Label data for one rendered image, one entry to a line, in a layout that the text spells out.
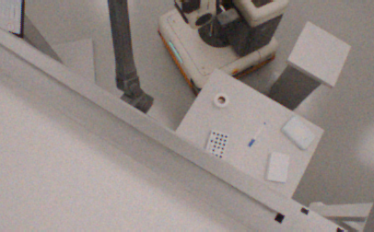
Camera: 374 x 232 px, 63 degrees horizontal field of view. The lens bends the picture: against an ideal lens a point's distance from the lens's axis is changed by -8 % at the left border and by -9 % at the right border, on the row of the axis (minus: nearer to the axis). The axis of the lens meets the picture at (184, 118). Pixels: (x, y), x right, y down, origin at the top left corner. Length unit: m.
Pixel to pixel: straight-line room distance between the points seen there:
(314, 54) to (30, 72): 1.61
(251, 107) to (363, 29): 1.69
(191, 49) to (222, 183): 1.97
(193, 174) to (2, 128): 0.21
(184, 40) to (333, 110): 1.21
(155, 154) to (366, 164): 2.43
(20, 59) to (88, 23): 2.42
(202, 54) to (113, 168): 1.94
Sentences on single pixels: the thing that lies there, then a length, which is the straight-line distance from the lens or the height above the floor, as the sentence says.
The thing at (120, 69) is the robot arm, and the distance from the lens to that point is 1.13.
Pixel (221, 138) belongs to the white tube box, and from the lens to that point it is 1.53.
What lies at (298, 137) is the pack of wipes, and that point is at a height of 0.80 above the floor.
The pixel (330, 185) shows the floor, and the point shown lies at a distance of 2.51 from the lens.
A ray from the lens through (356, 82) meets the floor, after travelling 2.81.
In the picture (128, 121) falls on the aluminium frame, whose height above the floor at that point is 1.99.
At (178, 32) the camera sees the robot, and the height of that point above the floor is 0.28.
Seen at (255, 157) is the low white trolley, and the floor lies 0.76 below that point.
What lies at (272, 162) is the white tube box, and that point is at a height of 0.81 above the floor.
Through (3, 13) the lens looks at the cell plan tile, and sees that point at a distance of 1.72.
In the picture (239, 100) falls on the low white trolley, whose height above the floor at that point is 0.76.
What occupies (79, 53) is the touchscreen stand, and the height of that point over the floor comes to 0.04.
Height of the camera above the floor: 2.29
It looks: 75 degrees down
